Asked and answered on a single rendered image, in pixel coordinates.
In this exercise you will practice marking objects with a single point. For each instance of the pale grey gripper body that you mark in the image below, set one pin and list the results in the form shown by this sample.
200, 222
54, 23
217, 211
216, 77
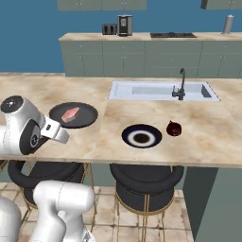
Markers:
60, 135

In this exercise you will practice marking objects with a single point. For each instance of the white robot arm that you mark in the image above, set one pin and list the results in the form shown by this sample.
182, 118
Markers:
63, 197

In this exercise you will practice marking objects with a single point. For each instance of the pink raw steak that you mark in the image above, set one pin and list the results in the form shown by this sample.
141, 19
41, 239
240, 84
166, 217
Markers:
70, 115

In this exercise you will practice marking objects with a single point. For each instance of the black round pan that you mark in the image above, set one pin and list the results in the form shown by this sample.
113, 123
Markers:
85, 115

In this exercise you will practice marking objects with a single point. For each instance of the dark blue white plate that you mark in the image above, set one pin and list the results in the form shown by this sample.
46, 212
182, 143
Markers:
128, 136

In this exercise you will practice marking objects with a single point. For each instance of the black stool with gold legs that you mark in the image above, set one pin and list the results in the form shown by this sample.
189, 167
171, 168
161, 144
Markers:
146, 186
47, 176

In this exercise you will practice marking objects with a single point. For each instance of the white inset sink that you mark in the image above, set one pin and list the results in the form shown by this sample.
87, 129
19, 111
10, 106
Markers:
123, 91

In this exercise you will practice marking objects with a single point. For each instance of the black toaster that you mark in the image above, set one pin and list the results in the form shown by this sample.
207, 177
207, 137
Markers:
109, 29

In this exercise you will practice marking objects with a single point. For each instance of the grey-green base cupboard run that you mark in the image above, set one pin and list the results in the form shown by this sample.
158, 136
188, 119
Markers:
151, 58

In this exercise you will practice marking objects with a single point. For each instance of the black silver coffee machine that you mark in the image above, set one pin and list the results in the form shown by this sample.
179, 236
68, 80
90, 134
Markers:
125, 25

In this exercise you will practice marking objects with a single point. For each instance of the black sink tap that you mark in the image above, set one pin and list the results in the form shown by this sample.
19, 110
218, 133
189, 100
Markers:
181, 89

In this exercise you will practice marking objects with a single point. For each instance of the black hob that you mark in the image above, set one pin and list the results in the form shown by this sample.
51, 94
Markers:
172, 35

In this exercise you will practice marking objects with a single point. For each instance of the grey-green island base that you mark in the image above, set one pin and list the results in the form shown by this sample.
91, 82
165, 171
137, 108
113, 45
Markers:
217, 201

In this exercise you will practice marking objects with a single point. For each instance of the grey cylindrical bottle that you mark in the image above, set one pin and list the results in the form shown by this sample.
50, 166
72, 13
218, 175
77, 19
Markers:
228, 24

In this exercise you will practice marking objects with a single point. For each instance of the grey-green wall cupboard run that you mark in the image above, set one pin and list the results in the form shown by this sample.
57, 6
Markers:
100, 4
222, 3

